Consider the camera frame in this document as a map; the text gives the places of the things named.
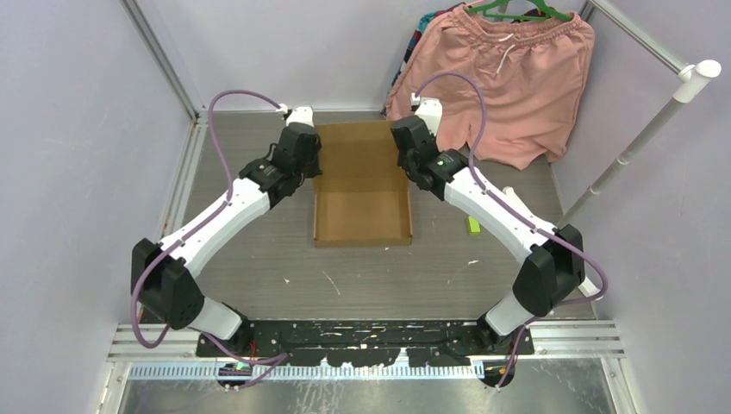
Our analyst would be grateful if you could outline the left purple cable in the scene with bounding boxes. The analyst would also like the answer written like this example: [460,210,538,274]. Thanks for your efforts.
[129,89,290,391]

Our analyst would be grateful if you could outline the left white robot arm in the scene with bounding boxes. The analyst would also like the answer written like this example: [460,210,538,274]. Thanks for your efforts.
[130,121,322,356]

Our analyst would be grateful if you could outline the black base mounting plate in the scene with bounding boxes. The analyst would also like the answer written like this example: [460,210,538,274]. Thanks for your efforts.
[196,319,534,367]

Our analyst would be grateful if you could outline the small green block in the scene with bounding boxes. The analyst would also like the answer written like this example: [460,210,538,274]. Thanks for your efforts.
[466,216,481,235]

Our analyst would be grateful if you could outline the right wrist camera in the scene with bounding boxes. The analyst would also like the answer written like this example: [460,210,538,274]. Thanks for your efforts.
[410,93,443,137]

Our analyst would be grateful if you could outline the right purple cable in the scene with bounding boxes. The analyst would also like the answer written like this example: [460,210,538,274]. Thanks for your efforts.
[410,71,609,390]

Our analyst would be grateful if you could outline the green clothes hanger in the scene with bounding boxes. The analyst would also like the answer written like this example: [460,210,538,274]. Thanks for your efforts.
[465,0,572,22]

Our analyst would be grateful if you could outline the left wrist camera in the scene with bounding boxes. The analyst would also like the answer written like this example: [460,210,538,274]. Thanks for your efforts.
[275,103,315,128]

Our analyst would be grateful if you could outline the white clothes rack stand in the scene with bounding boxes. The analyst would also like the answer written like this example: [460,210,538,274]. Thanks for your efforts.
[502,59,722,302]

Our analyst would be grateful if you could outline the brown cardboard box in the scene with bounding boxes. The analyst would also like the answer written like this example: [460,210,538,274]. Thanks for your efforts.
[314,121,413,248]

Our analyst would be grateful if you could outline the pink shorts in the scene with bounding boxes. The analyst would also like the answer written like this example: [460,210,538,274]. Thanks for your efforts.
[389,8,595,170]

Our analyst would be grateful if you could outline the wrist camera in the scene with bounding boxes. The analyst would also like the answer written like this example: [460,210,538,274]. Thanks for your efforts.
[410,93,443,137]
[275,103,315,128]

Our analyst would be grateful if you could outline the colourful patterned garment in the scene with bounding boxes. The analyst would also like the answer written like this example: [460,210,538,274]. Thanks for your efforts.
[380,3,471,119]

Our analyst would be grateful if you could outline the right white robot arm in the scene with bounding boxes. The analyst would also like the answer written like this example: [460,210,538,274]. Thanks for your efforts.
[390,116,584,354]

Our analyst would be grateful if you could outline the purple cable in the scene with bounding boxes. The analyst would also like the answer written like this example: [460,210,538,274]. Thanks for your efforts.
[410,71,609,390]
[129,89,290,391]

